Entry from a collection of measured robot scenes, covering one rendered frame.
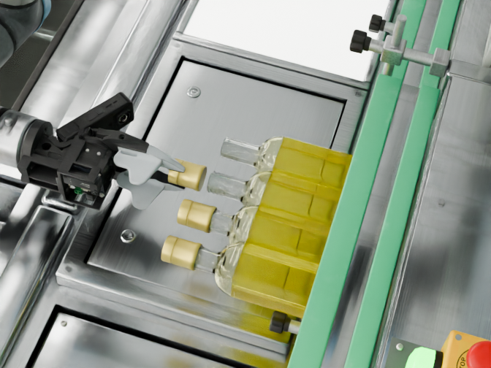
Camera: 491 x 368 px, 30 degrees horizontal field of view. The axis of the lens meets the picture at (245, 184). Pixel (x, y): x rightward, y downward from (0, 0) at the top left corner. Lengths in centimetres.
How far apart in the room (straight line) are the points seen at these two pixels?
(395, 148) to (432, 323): 24
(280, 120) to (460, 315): 57
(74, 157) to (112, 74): 32
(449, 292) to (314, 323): 15
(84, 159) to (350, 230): 38
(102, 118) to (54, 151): 8
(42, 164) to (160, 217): 20
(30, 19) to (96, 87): 26
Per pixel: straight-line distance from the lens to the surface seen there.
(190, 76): 149
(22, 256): 133
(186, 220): 118
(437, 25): 138
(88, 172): 121
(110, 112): 127
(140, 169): 120
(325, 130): 144
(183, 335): 128
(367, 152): 109
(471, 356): 86
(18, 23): 128
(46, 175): 124
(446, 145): 110
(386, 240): 103
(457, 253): 102
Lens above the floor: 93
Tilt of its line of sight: 8 degrees up
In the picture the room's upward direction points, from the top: 74 degrees counter-clockwise
